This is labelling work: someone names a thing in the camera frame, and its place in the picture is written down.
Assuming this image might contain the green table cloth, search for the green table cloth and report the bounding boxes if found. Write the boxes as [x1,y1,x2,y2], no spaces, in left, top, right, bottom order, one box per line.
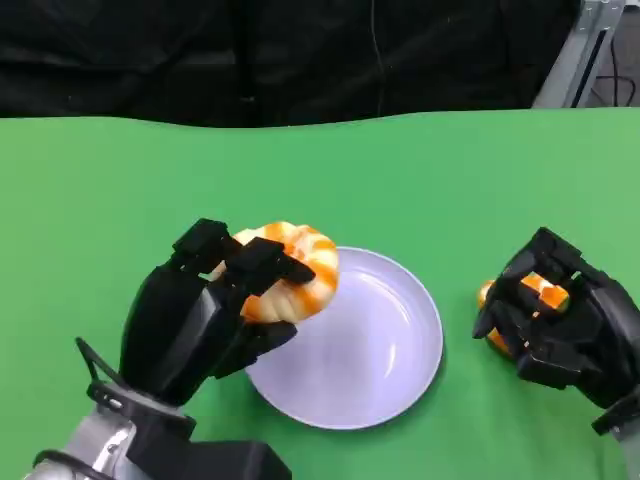
[0,107,640,480]

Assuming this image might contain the orange white ring bread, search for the orange white ring bread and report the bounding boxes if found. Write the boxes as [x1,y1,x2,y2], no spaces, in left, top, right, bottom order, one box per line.
[212,221,342,324]

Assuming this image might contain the aluminium frame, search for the aluminium frame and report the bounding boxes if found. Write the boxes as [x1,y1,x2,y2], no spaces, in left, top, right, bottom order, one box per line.
[532,0,629,109]

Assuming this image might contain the small orange bread roll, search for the small orange bread roll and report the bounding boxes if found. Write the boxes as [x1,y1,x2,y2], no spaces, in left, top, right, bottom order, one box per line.
[477,272,571,359]

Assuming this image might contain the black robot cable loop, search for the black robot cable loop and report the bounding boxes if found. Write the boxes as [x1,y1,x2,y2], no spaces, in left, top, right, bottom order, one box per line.
[74,337,124,401]

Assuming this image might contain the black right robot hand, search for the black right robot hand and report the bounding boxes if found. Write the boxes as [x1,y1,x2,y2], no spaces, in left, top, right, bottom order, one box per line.
[472,227,640,410]

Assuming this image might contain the thin hanging cable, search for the thin hanging cable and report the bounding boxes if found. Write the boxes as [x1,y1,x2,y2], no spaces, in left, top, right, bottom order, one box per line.
[369,0,386,117]

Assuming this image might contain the lilac plate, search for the lilac plate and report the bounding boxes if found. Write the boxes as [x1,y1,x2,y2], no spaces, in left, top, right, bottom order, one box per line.
[243,245,445,431]

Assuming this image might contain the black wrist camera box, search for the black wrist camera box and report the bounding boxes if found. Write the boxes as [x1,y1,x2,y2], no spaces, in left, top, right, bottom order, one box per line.
[127,439,294,480]

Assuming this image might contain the black drape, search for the black drape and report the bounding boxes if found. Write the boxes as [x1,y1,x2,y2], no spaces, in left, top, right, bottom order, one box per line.
[0,0,584,129]

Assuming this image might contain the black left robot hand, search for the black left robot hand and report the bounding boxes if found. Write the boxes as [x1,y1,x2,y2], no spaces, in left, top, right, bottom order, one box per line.
[118,218,317,406]

